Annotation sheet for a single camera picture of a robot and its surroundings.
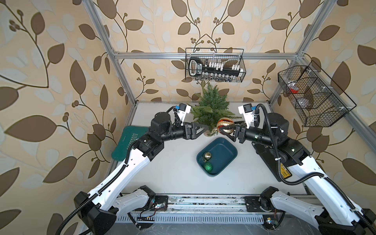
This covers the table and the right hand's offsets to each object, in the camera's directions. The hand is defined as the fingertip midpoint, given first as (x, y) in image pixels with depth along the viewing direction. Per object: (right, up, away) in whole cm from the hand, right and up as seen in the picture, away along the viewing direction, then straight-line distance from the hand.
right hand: (223, 127), depth 61 cm
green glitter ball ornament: (-4, -25, +21) cm, 33 cm away
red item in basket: (+45, +19, +21) cm, 53 cm away
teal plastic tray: (+1, -21, +28) cm, 35 cm away
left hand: (-9, 0, 0) cm, 9 cm away
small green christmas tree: (-2, +10, +12) cm, 16 cm away
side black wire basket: (+51, +12, +12) cm, 54 cm away
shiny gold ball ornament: (-4, -20, +25) cm, 32 cm away
